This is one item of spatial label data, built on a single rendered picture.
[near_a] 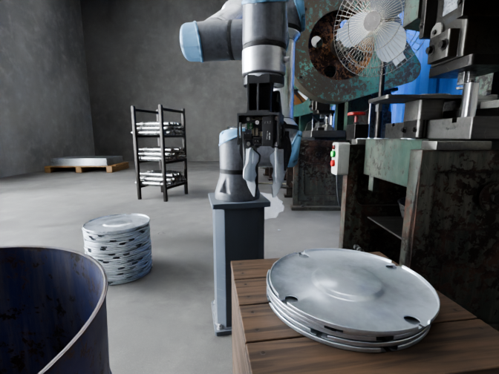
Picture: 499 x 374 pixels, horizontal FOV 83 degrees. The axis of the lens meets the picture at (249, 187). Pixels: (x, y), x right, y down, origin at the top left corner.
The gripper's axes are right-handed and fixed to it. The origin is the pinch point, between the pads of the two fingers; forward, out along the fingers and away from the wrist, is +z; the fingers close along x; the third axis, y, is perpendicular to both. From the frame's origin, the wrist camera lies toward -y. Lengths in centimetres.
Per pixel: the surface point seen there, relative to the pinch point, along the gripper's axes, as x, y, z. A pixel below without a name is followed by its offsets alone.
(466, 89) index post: 48, -38, -23
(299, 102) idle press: -19, -362, -59
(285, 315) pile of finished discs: 5.7, 10.8, 18.7
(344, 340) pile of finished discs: 14.6, 14.5, 18.8
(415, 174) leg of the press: 34.2, -27.1, -0.8
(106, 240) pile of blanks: -77, -45, 34
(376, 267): 22.5, -6.5, 16.6
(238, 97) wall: -196, -673, -113
